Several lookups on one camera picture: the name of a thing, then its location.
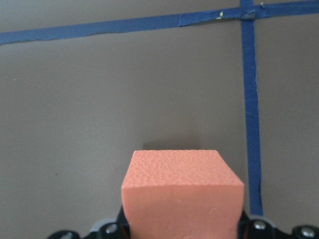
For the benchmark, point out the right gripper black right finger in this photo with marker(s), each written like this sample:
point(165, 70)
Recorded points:
point(255, 227)

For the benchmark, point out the orange foam cube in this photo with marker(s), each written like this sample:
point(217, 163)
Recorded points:
point(181, 194)

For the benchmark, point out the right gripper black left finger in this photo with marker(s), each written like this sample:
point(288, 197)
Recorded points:
point(115, 228)

